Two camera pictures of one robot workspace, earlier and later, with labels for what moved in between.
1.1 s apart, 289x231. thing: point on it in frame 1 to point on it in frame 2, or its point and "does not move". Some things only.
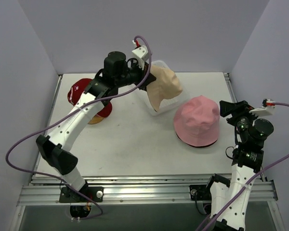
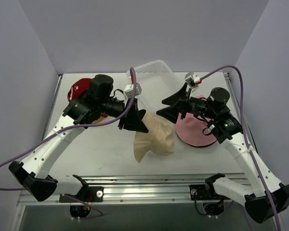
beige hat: (166, 86) to (159, 139)
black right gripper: (234, 115) to (184, 103)
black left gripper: (147, 77) to (128, 114)
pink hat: (196, 121) does not move
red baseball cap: (77, 88) does not move
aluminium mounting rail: (45, 188) does not move
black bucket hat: (196, 146) does not move
